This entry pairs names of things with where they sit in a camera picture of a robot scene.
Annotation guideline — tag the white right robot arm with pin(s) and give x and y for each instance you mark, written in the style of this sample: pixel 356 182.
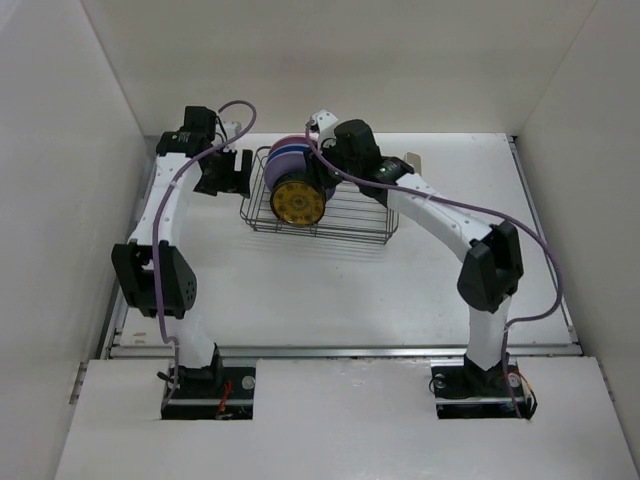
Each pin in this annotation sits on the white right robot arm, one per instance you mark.
pixel 490 254

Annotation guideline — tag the white cutlery holder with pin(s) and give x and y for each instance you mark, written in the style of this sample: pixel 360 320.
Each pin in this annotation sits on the white cutlery holder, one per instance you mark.
pixel 414 160

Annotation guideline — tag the lilac plate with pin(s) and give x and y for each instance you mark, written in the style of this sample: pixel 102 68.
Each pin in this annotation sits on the lilac plate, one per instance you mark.
pixel 288 166

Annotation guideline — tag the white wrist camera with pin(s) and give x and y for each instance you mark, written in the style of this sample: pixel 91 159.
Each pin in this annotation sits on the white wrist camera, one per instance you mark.
pixel 322 125
pixel 228 132

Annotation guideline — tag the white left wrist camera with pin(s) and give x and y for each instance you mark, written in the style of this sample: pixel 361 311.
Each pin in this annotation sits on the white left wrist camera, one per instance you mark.
pixel 228 132

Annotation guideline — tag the wire dish rack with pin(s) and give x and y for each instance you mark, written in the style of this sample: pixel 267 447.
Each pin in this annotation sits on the wire dish rack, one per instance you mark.
pixel 349 215

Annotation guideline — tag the yellow patterned plate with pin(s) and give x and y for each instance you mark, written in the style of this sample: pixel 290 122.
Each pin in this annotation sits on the yellow patterned plate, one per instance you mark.
pixel 298 204

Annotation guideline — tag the aluminium front rail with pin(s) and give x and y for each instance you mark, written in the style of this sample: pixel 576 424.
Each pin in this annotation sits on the aluminium front rail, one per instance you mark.
pixel 308 352

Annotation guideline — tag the pink plate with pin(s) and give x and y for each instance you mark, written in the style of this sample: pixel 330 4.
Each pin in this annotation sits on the pink plate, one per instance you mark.
pixel 289 140

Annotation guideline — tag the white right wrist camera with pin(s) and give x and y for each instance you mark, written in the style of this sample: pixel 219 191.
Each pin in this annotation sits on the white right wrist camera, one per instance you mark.
pixel 322 125

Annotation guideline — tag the teal patterned plate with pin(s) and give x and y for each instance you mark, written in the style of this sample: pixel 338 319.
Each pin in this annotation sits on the teal patterned plate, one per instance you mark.
pixel 320 185

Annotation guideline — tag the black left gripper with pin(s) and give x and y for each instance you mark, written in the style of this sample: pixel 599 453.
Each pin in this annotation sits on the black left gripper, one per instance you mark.
pixel 236 181

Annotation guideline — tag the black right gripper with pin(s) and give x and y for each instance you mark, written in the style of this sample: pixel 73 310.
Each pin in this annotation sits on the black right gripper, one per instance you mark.
pixel 317 170

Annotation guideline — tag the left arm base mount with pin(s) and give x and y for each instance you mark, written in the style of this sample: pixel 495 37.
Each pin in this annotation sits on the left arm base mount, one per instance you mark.
pixel 224 395

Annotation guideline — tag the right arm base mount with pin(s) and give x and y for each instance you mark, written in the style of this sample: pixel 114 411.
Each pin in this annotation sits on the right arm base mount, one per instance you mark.
pixel 463 392

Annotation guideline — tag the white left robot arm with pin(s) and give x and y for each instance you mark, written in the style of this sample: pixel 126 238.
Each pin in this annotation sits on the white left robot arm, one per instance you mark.
pixel 153 274

